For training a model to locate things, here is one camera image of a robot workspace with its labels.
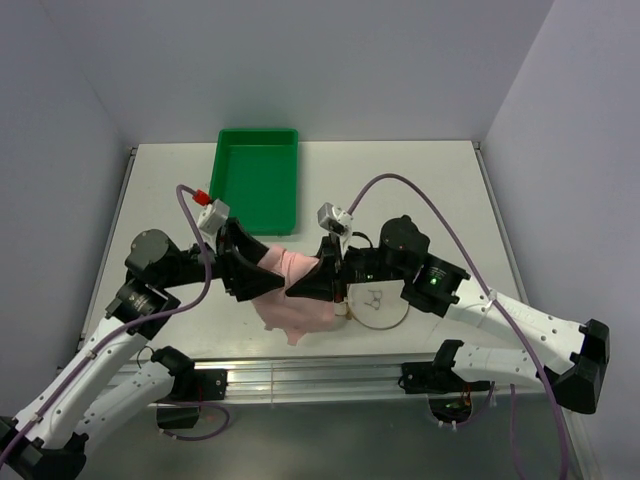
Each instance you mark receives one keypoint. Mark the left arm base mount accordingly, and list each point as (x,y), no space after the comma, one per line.
(193,400)

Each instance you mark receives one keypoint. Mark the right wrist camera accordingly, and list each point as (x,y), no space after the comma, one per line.
(337,222)

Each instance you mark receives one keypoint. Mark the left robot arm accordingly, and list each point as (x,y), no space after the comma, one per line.
(53,436)

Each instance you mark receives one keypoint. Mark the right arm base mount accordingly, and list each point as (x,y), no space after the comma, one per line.
(453,403)

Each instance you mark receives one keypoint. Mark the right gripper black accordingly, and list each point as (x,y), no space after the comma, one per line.
(316,283)

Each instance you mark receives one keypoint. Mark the aluminium frame rail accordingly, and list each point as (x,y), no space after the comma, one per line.
(295,380)

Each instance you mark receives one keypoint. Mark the green plastic tray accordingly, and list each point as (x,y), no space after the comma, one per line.
(255,173)

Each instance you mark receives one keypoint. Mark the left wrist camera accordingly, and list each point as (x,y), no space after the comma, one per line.
(212,218)

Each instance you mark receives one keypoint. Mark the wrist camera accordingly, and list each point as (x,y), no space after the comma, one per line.
(212,218)
(337,222)

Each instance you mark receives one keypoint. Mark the pink bra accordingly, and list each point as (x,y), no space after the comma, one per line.
(295,316)

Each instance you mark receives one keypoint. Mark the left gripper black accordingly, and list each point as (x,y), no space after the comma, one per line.
(236,249)

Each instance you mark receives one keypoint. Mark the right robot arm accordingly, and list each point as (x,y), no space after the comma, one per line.
(543,350)

